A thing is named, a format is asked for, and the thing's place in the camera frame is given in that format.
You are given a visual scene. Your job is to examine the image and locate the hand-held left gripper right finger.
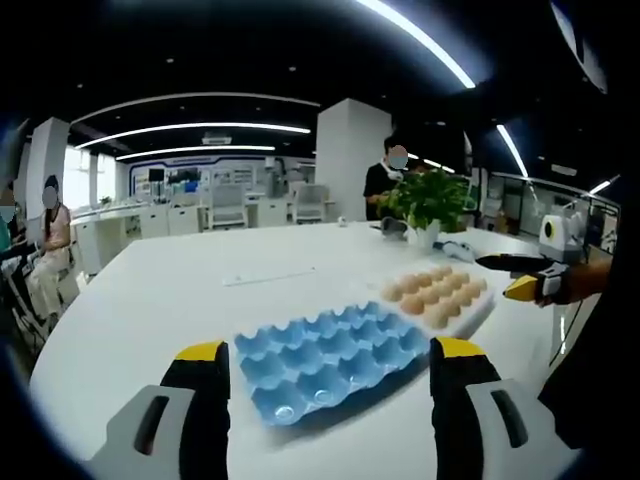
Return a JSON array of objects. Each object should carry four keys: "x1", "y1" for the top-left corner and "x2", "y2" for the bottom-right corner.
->
[{"x1": 428, "y1": 335, "x2": 584, "y2": 480}]

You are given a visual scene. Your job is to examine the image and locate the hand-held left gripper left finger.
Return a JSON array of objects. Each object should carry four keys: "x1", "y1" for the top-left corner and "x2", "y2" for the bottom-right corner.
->
[{"x1": 92, "y1": 339, "x2": 232, "y2": 480}]

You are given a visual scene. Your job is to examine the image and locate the group of brown eggs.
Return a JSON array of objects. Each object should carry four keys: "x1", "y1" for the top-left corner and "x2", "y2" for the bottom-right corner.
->
[{"x1": 382, "y1": 265, "x2": 489, "y2": 330}]

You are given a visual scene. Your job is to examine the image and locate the blue egg tray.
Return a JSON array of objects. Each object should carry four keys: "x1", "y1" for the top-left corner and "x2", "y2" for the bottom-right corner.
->
[{"x1": 233, "y1": 301, "x2": 431, "y2": 429}]

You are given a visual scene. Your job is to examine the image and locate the white egg holder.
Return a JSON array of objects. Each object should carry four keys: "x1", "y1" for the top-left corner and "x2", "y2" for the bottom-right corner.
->
[{"x1": 378, "y1": 264, "x2": 497, "y2": 342}]

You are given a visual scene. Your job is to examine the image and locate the blue and white object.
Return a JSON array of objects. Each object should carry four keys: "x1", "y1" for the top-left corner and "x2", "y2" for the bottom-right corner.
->
[{"x1": 431, "y1": 239, "x2": 477, "y2": 262}]

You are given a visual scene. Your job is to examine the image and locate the white table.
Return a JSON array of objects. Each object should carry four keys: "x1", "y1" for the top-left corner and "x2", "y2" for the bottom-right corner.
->
[{"x1": 28, "y1": 218, "x2": 601, "y2": 480}]

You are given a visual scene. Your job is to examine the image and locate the person's dark clothing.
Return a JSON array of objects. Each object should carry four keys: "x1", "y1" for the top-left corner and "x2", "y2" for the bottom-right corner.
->
[{"x1": 537, "y1": 172, "x2": 640, "y2": 451}]

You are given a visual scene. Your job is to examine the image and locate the long ceiling light strip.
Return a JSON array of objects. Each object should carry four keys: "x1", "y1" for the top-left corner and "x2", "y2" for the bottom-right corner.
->
[
  {"x1": 355, "y1": 0, "x2": 477, "y2": 91},
  {"x1": 496, "y1": 123, "x2": 530, "y2": 177},
  {"x1": 74, "y1": 121, "x2": 312, "y2": 150},
  {"x1": 114, "y1": 144, "x2": 277, "y2": 162}
]

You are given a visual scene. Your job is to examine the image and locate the green potted plant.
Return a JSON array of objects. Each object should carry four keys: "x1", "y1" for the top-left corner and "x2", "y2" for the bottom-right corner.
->
[{"x1": 383, "y1": 168, "x2": 472, "y2": 249}]

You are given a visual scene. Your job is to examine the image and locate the grey object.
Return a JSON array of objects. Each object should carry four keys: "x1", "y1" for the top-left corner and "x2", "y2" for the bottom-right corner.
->
[{"x1": 379, "y1": 216, "x2": 409, "y2": 242}]

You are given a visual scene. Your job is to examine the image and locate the white counter row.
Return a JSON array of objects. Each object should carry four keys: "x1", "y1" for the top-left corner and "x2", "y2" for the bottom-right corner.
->
[{"x1": 69, "y1": 198, "x2": 321, "y2": 277}]

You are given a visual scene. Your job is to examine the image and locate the white office chair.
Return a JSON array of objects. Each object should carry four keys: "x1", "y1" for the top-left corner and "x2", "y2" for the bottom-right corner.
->
[
  {"x1": 293, "y1": 183, "x2": 330, "y2": 225},
  {"x1": 206, "y1": 183, "x2": 247, "y2": 230}
]

